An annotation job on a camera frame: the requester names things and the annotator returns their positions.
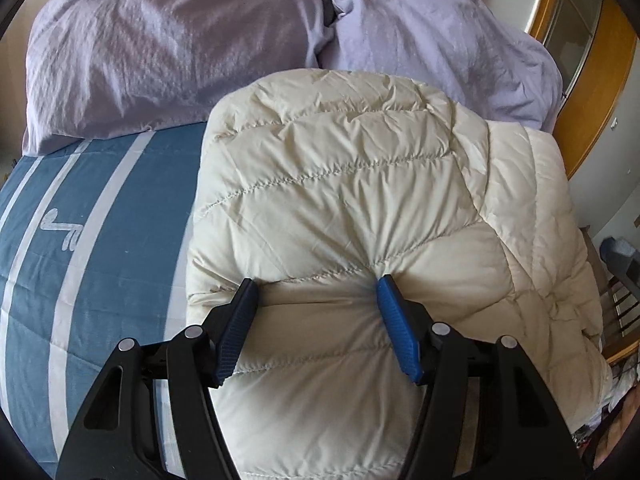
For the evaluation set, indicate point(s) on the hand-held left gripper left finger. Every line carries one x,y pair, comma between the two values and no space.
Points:
235,330

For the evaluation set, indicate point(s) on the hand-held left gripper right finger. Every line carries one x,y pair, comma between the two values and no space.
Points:
400,330

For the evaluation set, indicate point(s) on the wooden door with glass panes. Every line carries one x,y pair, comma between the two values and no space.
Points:
600,90

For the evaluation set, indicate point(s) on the beige quilted down jacket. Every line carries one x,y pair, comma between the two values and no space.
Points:
375,185

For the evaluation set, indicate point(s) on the crumpled purple pillow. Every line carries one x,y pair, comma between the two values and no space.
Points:
440,30

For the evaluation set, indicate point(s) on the large purple pillow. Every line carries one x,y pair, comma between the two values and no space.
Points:
165,45

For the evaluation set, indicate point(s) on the pile of mixed clothes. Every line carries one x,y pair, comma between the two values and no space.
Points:
617,405

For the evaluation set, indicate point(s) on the blue striped bed sheet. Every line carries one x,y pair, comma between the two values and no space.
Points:
100,310

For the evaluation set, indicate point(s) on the dark wooden chair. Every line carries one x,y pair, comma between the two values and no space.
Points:
622,280

